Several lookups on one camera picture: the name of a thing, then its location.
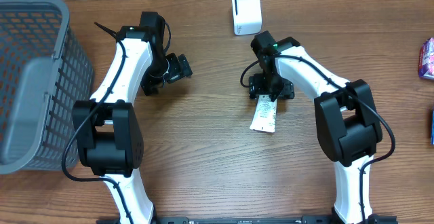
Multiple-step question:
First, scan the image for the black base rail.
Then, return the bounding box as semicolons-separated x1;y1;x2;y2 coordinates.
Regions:
96;214;399;224

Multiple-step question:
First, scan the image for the grey plastic basket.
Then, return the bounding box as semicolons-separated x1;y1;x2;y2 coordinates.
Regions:
1;0;94;174

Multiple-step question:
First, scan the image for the white barcode scanner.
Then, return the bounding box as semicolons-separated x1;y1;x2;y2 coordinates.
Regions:
231;0;262;35

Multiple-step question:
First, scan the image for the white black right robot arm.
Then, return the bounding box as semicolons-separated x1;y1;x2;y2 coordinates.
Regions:
246;31;386;223

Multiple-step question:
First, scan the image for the yellow wet wipes packet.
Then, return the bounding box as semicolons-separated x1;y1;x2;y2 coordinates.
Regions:
431;109;434;146

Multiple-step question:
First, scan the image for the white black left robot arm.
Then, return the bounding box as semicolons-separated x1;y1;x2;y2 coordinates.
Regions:
61;12;193;223

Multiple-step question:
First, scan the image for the white small packet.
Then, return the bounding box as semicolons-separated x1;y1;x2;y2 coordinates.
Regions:
250;95;277;133

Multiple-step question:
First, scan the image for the red Carefree liner pack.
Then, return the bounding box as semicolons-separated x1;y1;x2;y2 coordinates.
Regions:
418;37;433;80

